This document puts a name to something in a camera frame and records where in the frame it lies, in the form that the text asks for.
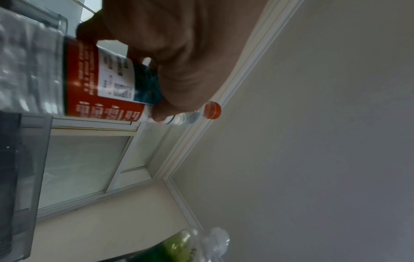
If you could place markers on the person's left hand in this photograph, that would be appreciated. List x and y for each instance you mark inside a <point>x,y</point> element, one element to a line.
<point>181,38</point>

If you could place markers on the clear red label water bottle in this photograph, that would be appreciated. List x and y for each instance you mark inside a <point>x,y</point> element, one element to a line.
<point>97,76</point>

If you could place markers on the clear plastic shelf edge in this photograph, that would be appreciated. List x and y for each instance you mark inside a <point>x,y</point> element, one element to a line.
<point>48,18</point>

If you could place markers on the white framed glass window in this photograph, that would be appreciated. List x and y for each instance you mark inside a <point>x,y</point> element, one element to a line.
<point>84,163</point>

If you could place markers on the clear plastic bag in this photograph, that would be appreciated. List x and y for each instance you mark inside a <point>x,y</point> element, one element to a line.
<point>215,243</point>

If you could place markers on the green plastic bottle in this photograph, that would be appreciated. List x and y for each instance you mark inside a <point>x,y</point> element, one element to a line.
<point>168,249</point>

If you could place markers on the grey translucent plastic bin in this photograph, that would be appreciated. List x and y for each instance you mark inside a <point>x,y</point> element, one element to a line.
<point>19,184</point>

